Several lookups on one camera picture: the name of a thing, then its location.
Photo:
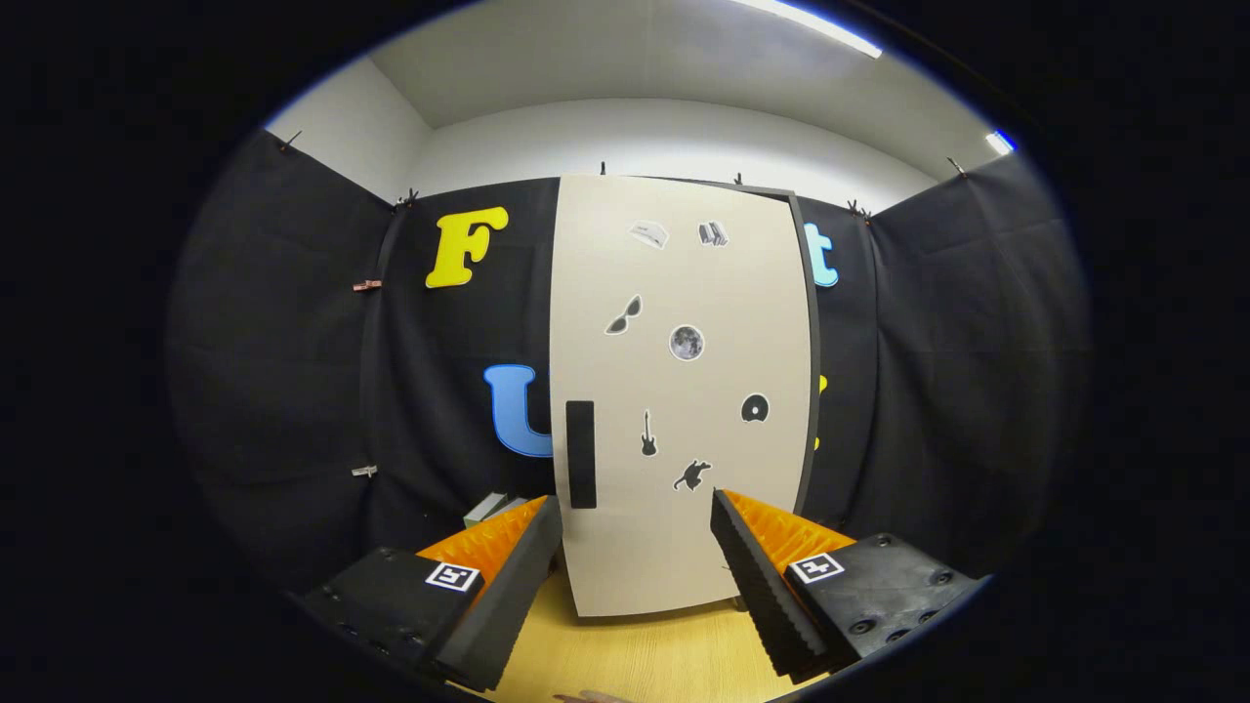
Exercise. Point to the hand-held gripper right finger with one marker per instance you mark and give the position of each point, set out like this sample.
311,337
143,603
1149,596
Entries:
762,596

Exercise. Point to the green book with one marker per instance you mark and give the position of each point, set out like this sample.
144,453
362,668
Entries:
483,510

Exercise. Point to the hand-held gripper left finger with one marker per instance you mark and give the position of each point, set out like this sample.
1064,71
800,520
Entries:
510,603

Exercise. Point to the small ceiling light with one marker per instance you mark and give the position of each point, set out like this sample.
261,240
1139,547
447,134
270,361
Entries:
1000,143

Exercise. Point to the black backdrop cloth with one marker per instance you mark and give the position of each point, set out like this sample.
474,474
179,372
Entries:
273,391

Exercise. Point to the grey cabinet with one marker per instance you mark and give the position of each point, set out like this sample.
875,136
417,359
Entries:
811,332

